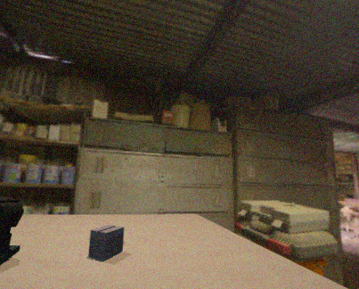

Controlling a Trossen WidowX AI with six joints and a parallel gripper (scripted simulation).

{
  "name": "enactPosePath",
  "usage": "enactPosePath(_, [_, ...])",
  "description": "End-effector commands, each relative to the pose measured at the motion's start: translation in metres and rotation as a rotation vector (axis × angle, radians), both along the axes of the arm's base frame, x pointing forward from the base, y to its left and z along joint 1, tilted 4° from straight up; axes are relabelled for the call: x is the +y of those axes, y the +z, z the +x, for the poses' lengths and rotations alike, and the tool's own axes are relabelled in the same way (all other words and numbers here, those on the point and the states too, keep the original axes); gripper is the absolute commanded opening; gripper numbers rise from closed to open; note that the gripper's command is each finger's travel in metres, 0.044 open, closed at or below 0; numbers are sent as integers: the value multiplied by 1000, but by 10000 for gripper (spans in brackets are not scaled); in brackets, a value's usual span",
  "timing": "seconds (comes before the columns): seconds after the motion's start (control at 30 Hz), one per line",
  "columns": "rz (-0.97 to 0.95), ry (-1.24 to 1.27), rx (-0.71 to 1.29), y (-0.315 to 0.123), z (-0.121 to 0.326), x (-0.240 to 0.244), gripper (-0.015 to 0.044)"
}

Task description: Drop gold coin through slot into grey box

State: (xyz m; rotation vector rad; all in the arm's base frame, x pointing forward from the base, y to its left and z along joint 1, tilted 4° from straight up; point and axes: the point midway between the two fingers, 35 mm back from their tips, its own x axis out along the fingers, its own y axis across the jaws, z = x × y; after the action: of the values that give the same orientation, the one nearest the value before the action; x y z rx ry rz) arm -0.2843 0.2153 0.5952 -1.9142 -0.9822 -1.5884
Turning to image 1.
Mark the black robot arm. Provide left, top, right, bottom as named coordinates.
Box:
left=0, top=196, right=24, bottom=254

